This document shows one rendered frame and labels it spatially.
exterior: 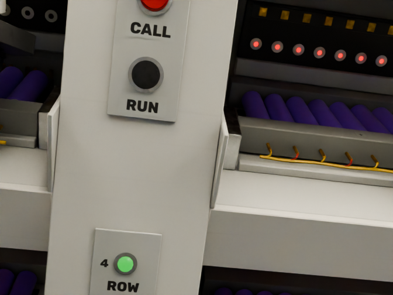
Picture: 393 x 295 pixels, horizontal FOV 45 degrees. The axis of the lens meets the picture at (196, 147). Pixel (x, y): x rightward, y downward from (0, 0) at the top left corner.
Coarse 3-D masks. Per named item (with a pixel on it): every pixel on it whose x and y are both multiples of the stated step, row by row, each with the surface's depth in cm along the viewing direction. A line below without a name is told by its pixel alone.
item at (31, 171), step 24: (48, 48) 43; (48, 120) 26; (48, 144) 26; (0, 168) 29; (24, 168) 30; (48, 168) 27; (0, 192) 28; (24, 192) 28; (48, 192) 28; (0, 216) 28; (24, 216) 28; (48, 216) 28; (0, 240) 29; (24, 240) 29; (48, 240) 29
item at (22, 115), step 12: (0, 108) 31; (12, 108) 31; (24, 108) 32; (36, 108) 32; (0, 120) 32; (12, 120) 32; (24, 120) 32; (36, 120) 32; (0, 132) 32; (12, 132) 32; (24, 132) 32; (36, 132) 32
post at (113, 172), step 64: (192, 0) 26; (64, 64) 27; (192, 64) 27; (64, 128) 27; (128, 128) 27; (192, 128) 28; (64, 192) 28; (128, 192) 28; (192, 192) 28; (64, 256) 28; (192, 256) 29
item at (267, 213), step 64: (256, 0) 43; (256, 64) 44; (320, 64) 45; (384, 64) 45; (256, 128) 35; (320, 128) 36; (384, 128) 39; (256, 192) 31; (320, 192) 32; (384, 192) 34; (256, 256) 30; (320, 256) 31; (384, 256) 31
